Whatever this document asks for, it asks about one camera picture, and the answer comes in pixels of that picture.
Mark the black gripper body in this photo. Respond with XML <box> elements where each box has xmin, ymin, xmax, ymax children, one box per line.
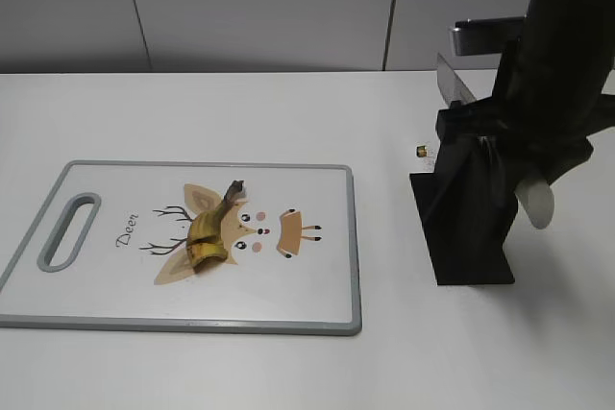
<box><xmin>494</xmin><ymin>39</ymin><xmax>614</xmax><ymax>171</ymax></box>

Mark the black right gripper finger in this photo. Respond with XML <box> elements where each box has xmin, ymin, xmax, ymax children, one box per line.
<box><xmin>537</xmin><ymin>137</ymin><xmax>594</xmax><ymax>184</ymax></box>

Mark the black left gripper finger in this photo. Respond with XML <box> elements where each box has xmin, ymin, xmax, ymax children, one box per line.
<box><xmin>435</xmin><ymin>97</ymin><xmax>509</xmax><ymax>137</ymax></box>

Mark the white-handled kitchen knife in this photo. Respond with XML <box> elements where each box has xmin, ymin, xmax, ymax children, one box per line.
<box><xmin>436</xmin><ymin>53</ymin><xmax>555</xmax><ymax>229</ymax></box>

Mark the yellow banana stem piece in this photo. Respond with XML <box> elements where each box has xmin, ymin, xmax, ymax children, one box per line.
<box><xmin>184</xmin><ymin>181</ymin><xmax>249</xmax><ymax>271</ymax></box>

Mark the small brass nut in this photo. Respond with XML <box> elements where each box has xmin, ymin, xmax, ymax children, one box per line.
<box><xmin>416</xmin><ymin>145</ymin><xmax>428</xmax><ymax>157</ymax></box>

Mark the black knife stand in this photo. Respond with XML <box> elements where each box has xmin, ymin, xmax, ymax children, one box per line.
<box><xmin>408</xmin><ymin>131</ymin><xmax>516</xmax><ymax>286</ymax></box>

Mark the white deer cutting board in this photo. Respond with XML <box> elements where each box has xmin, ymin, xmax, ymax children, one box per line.
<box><xmin>1</xmin><ymin>160</ymin><xmax>361</xmax><ymax>336</ymax></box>

